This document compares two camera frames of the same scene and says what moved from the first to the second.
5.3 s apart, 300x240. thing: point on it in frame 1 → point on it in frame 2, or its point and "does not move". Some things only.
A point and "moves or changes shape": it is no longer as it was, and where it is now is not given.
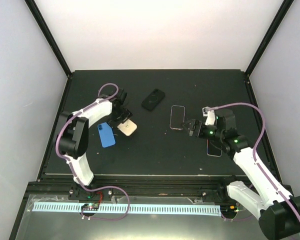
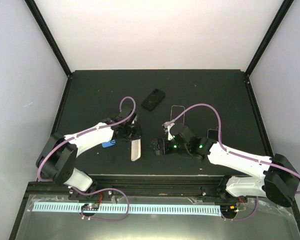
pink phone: x=177 y=117 does not move
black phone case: x=153 y=99 does not move
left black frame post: x=37 y=14 does not move
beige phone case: x=128 y=127 moves or changes shape
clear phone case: x=177 y=117 does not move
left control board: x=90 y=207 does not move
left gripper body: x=121 y=116 → x=130 y=134
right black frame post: x=269 y=34 does not move
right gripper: x=194 y=124 → x=165 y=150
